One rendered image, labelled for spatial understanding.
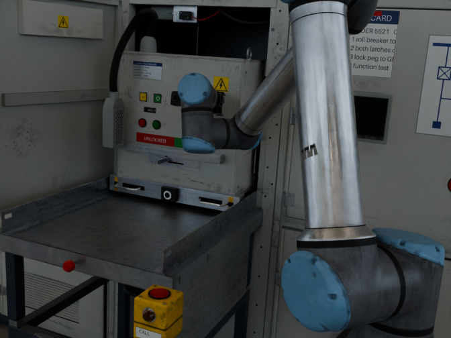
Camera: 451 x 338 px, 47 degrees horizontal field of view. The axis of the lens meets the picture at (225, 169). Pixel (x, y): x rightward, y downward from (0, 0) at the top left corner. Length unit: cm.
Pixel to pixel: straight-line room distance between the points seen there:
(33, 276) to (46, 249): 108
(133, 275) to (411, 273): 72
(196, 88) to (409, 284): 75
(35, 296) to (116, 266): 129
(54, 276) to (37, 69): 106
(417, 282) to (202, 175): 99
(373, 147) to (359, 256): 87
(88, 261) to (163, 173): 56
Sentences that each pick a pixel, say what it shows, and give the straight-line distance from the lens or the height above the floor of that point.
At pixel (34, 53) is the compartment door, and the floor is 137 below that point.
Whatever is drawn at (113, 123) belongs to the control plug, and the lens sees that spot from 189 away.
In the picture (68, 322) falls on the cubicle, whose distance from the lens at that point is 264.
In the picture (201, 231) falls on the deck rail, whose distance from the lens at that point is 155.
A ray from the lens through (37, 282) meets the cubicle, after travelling 268.
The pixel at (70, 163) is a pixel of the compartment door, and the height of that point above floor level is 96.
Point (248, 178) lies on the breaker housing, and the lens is 194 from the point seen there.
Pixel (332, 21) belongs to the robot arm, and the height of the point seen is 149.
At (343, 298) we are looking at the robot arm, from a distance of 95.
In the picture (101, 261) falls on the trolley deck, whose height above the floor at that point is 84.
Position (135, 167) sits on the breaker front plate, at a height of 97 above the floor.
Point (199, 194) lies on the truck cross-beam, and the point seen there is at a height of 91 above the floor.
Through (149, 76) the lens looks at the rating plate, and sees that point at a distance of 192.
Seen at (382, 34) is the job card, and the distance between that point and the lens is 177.
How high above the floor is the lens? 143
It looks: 13 degrees down
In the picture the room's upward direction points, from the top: 3 degrees clockwise
